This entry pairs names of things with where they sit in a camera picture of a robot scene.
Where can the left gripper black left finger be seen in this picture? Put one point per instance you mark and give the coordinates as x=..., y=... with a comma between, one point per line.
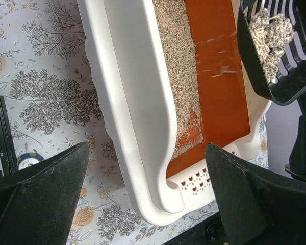
x=37, y=203

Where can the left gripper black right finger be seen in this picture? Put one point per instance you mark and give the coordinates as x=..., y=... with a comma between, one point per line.
x=257, y=206

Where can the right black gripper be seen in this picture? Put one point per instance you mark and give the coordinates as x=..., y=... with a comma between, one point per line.
x=297, y=160

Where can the black litter scoop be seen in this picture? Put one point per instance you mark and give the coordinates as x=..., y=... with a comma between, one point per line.
x=272, y=45

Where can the white orange litter box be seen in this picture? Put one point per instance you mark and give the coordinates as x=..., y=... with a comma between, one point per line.
x=129, y=72

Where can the black white chessboard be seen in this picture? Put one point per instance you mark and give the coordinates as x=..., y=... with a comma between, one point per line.
x=8, y=162

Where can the floral table mat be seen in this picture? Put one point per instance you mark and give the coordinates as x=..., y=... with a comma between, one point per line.
x=52, y=103

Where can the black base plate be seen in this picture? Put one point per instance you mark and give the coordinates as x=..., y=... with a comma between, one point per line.
x=208, y=232

